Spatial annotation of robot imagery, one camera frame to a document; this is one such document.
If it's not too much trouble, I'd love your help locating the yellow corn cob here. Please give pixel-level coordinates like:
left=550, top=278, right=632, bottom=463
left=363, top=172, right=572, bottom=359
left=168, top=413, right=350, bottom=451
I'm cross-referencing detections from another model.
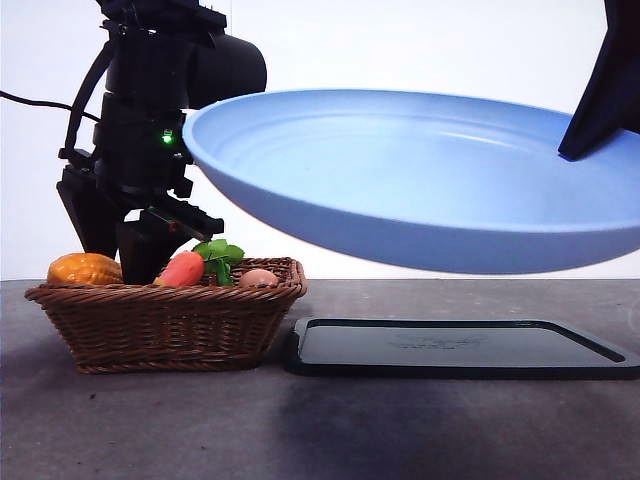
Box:
left=47, top=252, right=166, bottom=287

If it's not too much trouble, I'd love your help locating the blue round plate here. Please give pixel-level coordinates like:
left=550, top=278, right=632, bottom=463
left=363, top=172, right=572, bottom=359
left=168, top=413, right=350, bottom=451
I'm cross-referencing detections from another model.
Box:
left=182, top=88, right=640, bottom=276

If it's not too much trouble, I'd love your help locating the brown wicker basket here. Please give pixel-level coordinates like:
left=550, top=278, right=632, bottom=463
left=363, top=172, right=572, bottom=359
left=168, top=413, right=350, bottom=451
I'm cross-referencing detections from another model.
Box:
left=24, top=257, right=307, bottom=375

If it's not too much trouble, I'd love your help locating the orange carrot with green leaves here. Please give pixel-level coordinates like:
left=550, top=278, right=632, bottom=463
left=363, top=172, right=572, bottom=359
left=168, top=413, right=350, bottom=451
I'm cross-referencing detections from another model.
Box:
left=155, top=238, right=246, bottom=288

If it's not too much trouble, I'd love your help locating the brown egg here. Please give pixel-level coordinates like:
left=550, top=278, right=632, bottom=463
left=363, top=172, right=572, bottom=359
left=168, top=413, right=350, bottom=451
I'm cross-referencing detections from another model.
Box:
left=237, top=268, right=280, bottom=289

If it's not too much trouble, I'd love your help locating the black rectangular tray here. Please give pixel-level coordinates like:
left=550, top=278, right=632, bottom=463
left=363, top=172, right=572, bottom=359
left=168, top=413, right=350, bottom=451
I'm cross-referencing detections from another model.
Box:
left=284, top=317, right=640, bottom=381

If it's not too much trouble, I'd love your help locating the thin black cable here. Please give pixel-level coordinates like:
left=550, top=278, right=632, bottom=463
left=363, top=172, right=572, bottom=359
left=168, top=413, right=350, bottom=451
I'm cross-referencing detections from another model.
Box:
left=0, top=89, right=101, bottom=124

